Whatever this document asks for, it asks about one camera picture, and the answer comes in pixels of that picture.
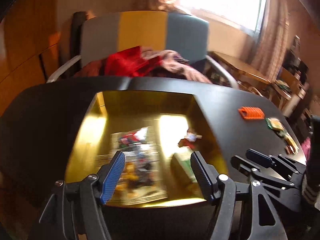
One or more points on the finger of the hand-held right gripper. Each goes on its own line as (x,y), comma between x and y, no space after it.
(258,157)
(241,163)

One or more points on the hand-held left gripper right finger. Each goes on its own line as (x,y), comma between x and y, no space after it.
(201,176)

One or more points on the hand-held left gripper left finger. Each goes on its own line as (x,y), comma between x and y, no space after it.
(113,177)

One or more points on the clear bag of yellow bricks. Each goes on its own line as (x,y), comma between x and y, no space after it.
(135,177)

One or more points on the green white packet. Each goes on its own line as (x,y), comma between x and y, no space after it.
(182,165)

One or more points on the small red white packet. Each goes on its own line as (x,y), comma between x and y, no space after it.
(190,138)

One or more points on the large clear bag of bricks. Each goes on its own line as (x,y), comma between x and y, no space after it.
(132,140)

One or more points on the gold tin container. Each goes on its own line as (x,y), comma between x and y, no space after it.
(140,105)

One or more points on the person's right forearm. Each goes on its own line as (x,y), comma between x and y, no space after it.
(311,190)

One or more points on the red snack packet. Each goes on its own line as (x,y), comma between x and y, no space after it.
(290,150)

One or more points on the yellow green snack packet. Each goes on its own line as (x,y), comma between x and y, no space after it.
(290,140)

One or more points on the pink blanket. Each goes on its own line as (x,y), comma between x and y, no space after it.
(306,148)

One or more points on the orange plastic rack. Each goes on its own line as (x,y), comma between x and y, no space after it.
(250,113)

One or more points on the small white cabinet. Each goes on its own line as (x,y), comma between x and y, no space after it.
(297,100)

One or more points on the green folded cloth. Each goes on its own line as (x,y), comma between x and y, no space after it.
(282,85)

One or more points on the wooden side table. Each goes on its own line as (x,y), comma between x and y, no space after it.
(237,65)

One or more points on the pink cloth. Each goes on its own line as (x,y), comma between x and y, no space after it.
(175,65)

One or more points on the grey yellow blue armchair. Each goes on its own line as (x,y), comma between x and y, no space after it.
(185,35)

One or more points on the black folding chair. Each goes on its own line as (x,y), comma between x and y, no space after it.
(76,35)

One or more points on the wooden wardrobe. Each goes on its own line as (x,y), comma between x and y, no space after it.
(25,42)

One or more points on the bright window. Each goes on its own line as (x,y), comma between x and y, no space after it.
(220,0)

